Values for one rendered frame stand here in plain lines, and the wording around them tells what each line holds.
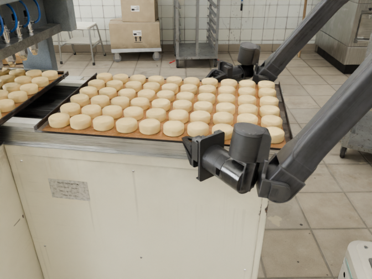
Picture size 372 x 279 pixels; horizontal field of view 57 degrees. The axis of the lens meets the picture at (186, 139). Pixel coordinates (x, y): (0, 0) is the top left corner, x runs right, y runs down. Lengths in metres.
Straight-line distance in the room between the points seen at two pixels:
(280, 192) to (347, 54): 3.69
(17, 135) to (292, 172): 0.68
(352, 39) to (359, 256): 3.04
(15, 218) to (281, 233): 1.28
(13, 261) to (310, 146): 0.87
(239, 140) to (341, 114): 0.17
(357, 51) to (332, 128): 3.69
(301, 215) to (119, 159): 1.35
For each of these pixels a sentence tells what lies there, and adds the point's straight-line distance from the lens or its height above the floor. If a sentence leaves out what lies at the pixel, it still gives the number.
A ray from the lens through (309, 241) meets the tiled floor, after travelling 1.90.
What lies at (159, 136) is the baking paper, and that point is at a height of 0.90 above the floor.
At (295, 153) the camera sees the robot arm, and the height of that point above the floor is 0.97.
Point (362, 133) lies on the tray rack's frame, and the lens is 2.69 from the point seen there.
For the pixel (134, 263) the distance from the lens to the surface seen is 1.12.
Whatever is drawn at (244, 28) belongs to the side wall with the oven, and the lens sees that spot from 4.90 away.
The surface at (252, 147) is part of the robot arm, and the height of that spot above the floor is 0.98.
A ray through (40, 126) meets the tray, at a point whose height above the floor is 0.90.
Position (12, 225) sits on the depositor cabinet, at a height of 0.61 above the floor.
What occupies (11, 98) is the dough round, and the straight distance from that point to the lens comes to 1.08.
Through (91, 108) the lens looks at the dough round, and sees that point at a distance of 0.92.
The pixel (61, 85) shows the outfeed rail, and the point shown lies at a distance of 1.21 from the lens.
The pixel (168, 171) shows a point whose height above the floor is 0.80.
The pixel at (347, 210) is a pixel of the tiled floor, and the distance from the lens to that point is 2.16.
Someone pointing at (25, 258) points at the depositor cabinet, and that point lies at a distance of 1.20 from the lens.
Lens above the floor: 1.29
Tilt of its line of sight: 30 degrees down
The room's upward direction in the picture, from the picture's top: straight up
